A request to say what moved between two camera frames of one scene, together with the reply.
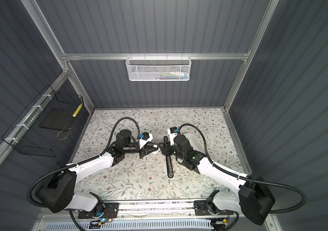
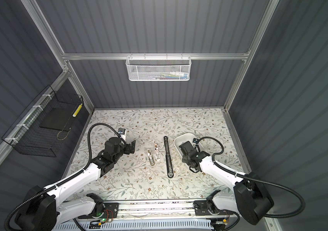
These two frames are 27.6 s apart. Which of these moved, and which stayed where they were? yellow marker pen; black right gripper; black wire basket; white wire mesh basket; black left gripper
Moved: black right gripper; black left gripper
Stayed: black wire basket; white wire mesh basket; yellow marker pen
